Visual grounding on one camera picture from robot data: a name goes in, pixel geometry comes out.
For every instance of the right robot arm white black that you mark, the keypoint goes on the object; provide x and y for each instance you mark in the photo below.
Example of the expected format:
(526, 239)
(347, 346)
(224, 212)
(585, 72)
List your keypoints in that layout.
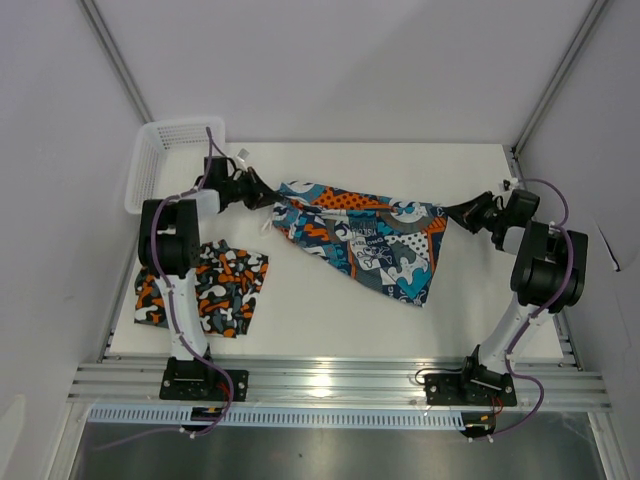
(548, 275)

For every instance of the orange black camo shorts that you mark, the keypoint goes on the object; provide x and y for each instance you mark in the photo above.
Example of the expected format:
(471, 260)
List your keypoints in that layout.
(227, 286)

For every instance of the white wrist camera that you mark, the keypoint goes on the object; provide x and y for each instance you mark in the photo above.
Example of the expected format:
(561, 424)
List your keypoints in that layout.
(241, 158)
(510, 184)

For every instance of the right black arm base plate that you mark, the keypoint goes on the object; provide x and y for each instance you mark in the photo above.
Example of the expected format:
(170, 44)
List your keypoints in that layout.
(449, 388)

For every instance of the right aluminium frame post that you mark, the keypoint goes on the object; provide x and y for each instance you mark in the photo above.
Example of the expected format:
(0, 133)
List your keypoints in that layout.
(569, 59)

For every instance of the aluminium mounting rail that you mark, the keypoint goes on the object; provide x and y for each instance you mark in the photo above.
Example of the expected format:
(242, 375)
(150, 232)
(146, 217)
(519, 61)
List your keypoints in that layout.
(330, 382)

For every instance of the blue orange patterned shorts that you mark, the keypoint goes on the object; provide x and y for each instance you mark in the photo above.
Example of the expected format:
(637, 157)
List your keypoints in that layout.
(386, 244)

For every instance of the aluminium frame post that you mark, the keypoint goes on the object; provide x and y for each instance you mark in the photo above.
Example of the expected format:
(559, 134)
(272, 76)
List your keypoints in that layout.
(110, 49)
(569, 59)

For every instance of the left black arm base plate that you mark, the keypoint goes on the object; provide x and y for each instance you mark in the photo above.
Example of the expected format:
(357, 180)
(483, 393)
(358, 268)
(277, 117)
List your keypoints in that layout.
(191, 380)

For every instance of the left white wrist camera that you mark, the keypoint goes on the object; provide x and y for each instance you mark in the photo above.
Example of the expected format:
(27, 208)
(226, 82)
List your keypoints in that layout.
(241, 158)

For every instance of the left aluminium frame post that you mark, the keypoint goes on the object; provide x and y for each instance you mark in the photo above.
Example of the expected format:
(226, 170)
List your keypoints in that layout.
(110, 49)

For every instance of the white plastic basket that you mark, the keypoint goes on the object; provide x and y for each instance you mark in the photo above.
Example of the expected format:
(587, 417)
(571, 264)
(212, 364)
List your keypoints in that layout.
(168, 157)

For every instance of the white slotted cable duct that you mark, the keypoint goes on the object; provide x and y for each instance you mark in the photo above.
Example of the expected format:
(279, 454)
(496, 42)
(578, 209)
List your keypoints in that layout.
(240, 416)

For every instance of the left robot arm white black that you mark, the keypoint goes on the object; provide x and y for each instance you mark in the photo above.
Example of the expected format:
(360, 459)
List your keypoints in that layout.
(169, 244)

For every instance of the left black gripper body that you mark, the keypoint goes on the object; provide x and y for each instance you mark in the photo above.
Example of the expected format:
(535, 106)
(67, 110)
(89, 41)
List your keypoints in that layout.
(253, 190)

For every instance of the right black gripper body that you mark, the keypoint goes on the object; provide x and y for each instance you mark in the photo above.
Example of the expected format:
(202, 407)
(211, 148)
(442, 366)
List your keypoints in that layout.
(481, 213)

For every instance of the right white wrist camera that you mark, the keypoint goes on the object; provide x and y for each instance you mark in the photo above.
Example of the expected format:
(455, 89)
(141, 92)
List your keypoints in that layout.
(510, 184)

